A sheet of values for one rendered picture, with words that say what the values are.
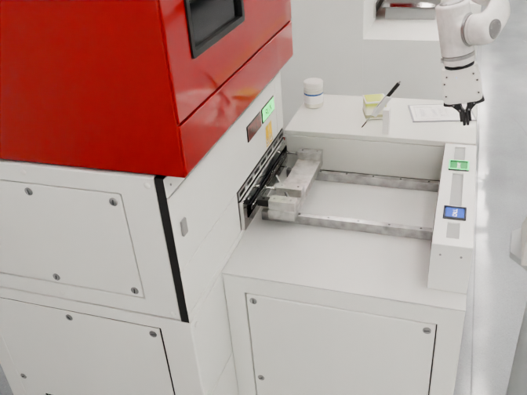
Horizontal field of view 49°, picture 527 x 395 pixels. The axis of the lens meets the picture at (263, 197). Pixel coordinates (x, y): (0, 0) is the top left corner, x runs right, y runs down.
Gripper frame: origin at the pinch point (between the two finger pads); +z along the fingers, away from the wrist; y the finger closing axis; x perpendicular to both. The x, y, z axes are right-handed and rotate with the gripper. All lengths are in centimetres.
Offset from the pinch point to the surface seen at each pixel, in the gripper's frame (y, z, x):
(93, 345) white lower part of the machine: -96, 25, -66
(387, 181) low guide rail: -26.5, 22.3, 7.9
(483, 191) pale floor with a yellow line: -7, 112, 154
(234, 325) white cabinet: -65, 36, -46
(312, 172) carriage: -49, 14, 2
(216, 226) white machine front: -60, 3, -46
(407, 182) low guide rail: -20.4, 23.2, 7.9
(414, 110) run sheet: -19.4, 10.9, 37.3
